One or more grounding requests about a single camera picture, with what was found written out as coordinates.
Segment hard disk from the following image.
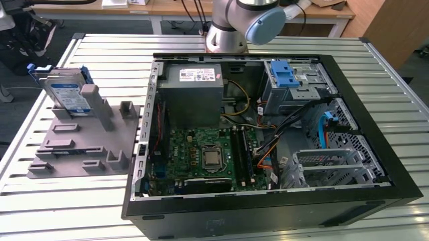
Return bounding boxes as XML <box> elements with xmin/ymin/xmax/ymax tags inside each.
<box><xmin>27</xmin><ymin>64</ymin><xmax>94</xmax><ymax>116</ymax></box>

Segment blue data wire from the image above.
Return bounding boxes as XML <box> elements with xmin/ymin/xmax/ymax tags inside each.
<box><xmin>321</xmin><ymin>111</ymin><xmax>338</xmax><ymax>151</ymax></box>

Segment wooden desk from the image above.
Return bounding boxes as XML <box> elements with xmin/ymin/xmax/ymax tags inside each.
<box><xmin>32</xmin><ymin>0</ymin><xmax>356</xmax><ymax>38</ymax></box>

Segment grey stand foot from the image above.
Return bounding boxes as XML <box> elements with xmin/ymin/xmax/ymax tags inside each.
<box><xmin>0</xmin><ymin>84</ymin><xmax>15</xmax><ymax>103</ymax></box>

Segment grey parts rack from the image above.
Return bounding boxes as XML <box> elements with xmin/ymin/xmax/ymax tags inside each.
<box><xmin>26</xmin><ymin>84</ymin><xmax>142</xmax><ymax>179</ymax></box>

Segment grey power supply unit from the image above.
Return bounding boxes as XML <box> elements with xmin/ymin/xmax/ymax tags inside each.
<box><xmin>157</xmin><ymin>62</ymin><xmax>225</xmax><ymax>129</ymax></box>

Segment green motherboard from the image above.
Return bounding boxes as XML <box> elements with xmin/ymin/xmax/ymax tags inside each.
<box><xmin>147</xmin><ymin>127</ymin><xmax>269</xmax><ymax>195</ymax></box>

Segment silver CPU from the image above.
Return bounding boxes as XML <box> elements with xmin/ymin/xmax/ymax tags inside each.
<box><xmin>201</xmin><ymin>150</ymin><xmax>223</xmax><ymax>168</ymax></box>

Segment blue plastic drive latch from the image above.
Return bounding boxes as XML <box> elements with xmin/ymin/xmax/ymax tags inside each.
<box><xmin>270</xmin><ymin>61</ymin><xmax>301</xmax><ymax>88</ymax></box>

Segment black graphics card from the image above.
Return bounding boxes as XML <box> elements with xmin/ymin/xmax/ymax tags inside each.
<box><xmin>182</xmin><ymin>177</ymin><xmax>233</xmax><ymax>194</ymax></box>

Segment white plastic tube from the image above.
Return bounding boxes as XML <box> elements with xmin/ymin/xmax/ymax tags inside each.
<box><xmin>283</xmin><ymin>0</ymin><xmax>313</xmax><ymax>20</ymax></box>

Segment RAM stick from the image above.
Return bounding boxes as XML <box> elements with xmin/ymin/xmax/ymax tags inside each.
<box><xmin>241</xmin><ymin>127</ymin><xmax>257</xmax><ymax>181</ymax></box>

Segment metal optical drive cage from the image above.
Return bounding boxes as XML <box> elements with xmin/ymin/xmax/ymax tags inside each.
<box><xmin>261</xmin><ymin>60</ymin><xmax>338</xmax><ymax>116</ymax></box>

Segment cardboard box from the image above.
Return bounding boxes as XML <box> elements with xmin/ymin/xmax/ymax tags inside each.
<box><xmin>310</xmin><ymin>0</ymin><xmax>346</xmax><ymax>8</ymax></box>

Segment black PC case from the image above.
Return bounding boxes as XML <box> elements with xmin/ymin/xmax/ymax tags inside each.
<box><xmin>120</xmin><ymin>52</ymin><xmax>424</xmax><ymax>240</ymax></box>

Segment wooden cabinet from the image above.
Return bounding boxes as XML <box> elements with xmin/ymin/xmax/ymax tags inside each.
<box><xmin>341</xmin><ymin>0</ymin><xmax>429</xmax><ymax>68</ymax></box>

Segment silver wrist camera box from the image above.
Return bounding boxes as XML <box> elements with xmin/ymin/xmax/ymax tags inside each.
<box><xmin>0</xmin><ymin>0</ymin><xmax>16</xmax><ymax>31</ymax></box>

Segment yellow wire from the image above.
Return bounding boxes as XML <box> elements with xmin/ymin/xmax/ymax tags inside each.
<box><xmin>221</xmin><ymin>79</ymin><xmax>251</xmax><ymax>116</ymax></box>

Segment black wire bundle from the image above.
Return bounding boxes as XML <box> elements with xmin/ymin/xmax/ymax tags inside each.
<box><xmin>257</xmin><ymin>99</ymin><xmax>332</xmax><ymax>158</ymax></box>

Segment orange wires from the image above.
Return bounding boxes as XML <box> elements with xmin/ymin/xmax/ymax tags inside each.
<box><xmin>257</xmin><ymin>140</ymin><xmax>279</xmax><ymax>174</ymax></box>

